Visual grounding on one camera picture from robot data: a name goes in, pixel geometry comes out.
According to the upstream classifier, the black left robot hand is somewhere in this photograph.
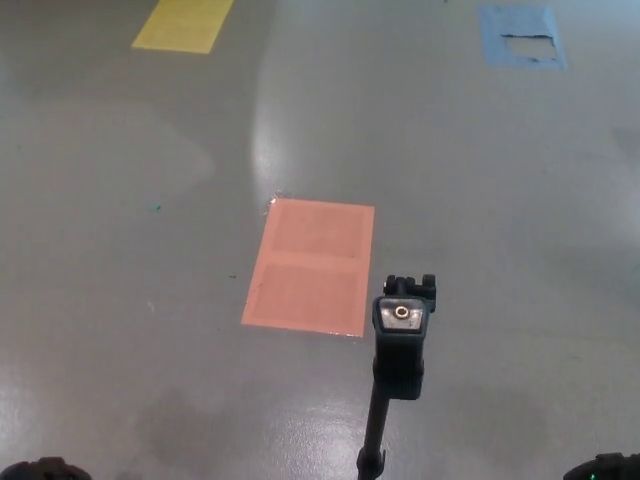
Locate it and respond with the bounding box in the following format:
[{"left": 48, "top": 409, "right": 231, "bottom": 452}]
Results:
[{"left": 0, "top": 456, "right": 93, "bottom": 480}]

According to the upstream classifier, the yellow rectangular floor patch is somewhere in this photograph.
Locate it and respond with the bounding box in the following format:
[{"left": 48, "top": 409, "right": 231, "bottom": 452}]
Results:
[{"left": 130, "top": 0, "right": 235, "bottom": 55}]

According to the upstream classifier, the black phone stand with pole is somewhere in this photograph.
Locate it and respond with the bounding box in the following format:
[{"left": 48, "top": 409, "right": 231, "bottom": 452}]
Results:
[{"left": 355, "top": 272, "right": 438, "bottom": 480}]

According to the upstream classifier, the orange rectangular floor patch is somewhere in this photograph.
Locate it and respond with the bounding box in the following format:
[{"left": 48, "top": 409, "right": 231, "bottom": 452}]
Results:
[{"left": 240, "top": 197, "right": 376, "bottom": 339}]

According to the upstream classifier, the torn blue floor patch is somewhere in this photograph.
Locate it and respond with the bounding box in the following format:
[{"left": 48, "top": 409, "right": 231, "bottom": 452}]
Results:
[{"left": 479, "top": 4, "right": 569, "bottom": 71}]

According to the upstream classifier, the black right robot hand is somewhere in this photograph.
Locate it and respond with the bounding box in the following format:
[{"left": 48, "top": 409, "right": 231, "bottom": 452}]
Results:
[{"left": 562, "top": 451, "right": 640, "bottom": 480}]

